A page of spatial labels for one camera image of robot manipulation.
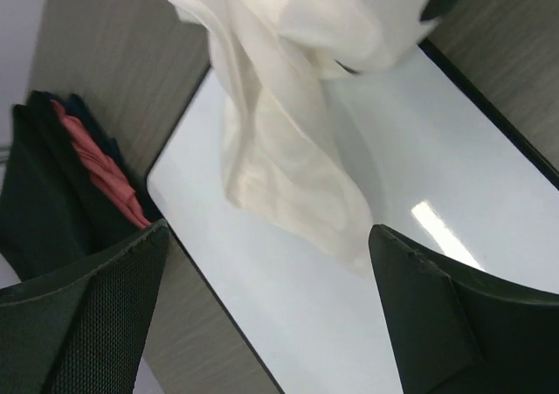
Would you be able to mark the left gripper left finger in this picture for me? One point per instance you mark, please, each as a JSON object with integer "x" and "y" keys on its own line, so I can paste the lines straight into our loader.
{"x": 82, "y": 328}

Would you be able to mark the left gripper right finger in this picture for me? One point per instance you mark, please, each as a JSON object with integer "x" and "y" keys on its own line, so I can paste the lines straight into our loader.
{"x": 456, "y": 329}

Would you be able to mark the white t shirt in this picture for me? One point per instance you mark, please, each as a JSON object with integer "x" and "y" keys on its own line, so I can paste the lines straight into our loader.
{"x": 279, "y": 159}

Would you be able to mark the white folding board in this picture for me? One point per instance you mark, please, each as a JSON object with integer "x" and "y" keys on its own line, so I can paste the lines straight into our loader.
{"x": 464, "y": 248}

